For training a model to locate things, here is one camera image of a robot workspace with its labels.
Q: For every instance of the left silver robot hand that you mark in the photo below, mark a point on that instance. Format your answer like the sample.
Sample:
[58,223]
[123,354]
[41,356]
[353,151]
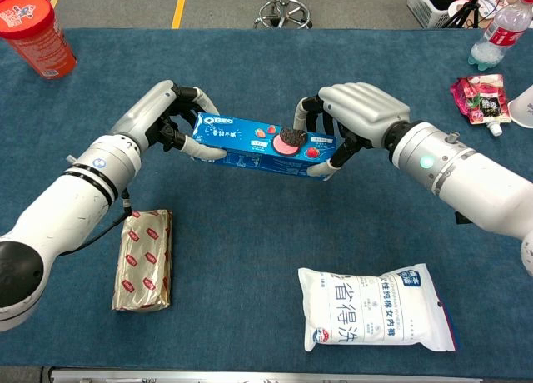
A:
[143,116]

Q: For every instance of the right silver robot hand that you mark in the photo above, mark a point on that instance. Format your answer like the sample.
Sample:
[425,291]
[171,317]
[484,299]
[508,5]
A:
[366,108]

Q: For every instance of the blue Oreo cookie box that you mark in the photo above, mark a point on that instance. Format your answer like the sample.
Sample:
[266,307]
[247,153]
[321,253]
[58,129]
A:
[250,145]

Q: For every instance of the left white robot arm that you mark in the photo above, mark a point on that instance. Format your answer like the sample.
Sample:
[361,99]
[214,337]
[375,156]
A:
[71,208]

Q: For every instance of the red cylindrical canister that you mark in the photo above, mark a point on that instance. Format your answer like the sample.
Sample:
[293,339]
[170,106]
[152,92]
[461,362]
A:
[39,41]

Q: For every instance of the gold foil snack pack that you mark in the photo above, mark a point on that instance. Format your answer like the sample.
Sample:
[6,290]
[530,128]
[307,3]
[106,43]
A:
[143,262]

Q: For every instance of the pink jelly drink pouch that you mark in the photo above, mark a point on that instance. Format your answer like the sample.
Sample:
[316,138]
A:
[481,97]

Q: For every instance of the white plastic basket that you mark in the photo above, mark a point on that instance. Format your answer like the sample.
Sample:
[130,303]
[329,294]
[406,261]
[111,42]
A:
[420,6]

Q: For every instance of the chrome stool base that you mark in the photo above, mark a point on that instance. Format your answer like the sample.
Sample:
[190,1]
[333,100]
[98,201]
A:
[284,14]

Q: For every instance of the black tripod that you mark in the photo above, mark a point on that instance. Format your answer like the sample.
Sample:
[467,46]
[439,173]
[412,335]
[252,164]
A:
[466,8]

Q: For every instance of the clear plastic bottle red label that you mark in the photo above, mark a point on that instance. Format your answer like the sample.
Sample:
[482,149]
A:
[499,33]

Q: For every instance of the blue table cloth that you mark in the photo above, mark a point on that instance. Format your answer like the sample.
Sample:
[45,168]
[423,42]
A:
[250,233]

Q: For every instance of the white paper cup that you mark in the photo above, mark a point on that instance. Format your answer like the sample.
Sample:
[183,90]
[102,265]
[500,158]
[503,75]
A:
[524,108]

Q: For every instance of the white plastic bag blue print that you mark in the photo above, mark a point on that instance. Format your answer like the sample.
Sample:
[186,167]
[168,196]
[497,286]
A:
[370,312]

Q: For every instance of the aluminium frame rail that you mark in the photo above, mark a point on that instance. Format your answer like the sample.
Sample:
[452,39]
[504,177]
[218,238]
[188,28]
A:
[250,376]

